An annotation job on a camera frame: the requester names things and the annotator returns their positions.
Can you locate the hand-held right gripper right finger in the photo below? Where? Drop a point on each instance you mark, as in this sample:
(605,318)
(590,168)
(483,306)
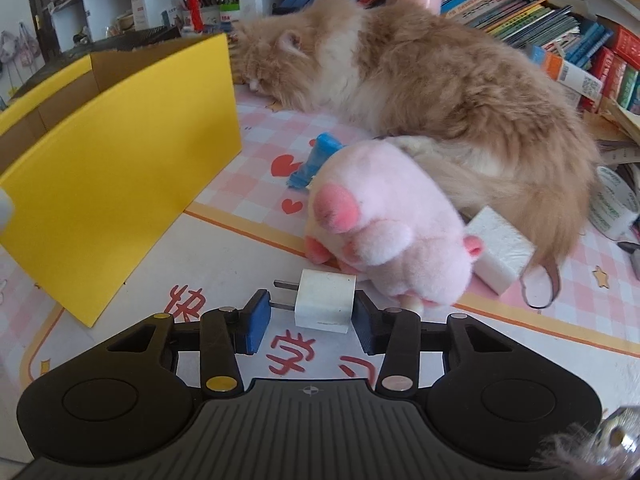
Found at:
(367,330)

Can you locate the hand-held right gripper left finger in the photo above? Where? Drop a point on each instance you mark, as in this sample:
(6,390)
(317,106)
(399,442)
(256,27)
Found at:
(255,327)

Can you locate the white charger plug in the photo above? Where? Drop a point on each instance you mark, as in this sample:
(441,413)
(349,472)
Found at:
(325,300)

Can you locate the pink plush paw toy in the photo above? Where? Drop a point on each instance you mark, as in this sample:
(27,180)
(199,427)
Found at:
(380,210)

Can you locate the yellow cardboard box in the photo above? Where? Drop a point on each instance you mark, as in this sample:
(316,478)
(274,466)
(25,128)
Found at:
(125,185)

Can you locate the desktop with pink checked cloth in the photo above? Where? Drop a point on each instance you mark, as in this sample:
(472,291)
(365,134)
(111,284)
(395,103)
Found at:
(225,260)

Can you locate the white foam block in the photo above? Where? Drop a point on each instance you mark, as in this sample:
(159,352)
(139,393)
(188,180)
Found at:
(500,250)

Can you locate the blue packet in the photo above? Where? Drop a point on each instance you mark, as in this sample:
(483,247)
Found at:
(320,152)

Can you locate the fluffy orange cat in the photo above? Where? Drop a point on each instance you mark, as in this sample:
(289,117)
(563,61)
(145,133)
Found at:
(425,90)

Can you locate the clear tape roll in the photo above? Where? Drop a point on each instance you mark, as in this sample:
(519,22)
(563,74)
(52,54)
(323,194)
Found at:
(612,210)

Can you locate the white jar green lid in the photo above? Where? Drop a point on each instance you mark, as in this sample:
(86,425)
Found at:
(230,16)

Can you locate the red tassel ornament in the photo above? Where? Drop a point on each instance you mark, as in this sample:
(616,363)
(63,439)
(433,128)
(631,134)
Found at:
(195,10)

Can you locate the pile of papers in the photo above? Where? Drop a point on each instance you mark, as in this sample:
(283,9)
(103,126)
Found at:
(620,120)

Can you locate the row of leaning books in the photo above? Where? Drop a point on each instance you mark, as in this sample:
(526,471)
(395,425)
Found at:
(525,15)

